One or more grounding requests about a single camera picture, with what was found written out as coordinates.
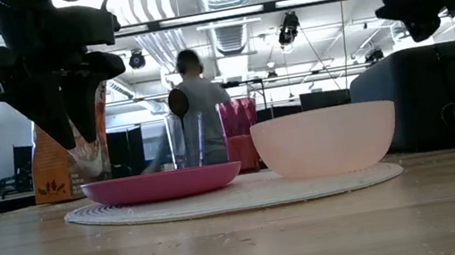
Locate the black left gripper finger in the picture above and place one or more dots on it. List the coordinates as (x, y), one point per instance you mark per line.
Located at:
(88, 85)
(48, 109)

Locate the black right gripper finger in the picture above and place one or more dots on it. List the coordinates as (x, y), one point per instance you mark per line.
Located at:
(415, 9)

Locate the cereal box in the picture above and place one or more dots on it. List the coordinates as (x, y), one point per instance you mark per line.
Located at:
(51, 172)

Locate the black spoon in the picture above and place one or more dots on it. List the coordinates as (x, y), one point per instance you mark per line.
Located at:
(178, 101)

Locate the magenta plate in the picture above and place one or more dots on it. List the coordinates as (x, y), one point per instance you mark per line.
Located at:
(159, 186)

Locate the pink faceted tumbler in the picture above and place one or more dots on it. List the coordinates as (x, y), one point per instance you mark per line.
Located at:
(237, 117)

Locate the pale pink bowl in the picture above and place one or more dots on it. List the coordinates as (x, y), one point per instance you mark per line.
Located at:
(324, 140)

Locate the round white woven placemat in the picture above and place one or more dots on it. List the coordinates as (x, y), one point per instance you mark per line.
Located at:
(233, 199)

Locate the black round ceiling speaker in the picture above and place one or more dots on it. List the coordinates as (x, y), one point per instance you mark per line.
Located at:
(136, 60)

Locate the black toaster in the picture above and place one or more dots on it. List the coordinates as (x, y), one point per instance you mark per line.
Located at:
(420, 89)

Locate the clear drinking glass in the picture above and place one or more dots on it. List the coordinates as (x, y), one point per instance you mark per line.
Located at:
(176, 148)

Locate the person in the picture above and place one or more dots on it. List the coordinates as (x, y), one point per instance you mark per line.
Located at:
(203, 99)

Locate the black computer monitor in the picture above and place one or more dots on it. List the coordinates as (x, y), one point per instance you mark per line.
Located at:
(325, 99)

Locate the black ceiling spotlight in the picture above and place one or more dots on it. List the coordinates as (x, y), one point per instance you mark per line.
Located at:
(288, 30)

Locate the black overhead light bar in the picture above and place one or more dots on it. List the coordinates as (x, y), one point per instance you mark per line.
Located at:
(268, 6)

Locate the silver ventilation duct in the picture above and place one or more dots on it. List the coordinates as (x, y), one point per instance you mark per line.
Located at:
(232, 36)

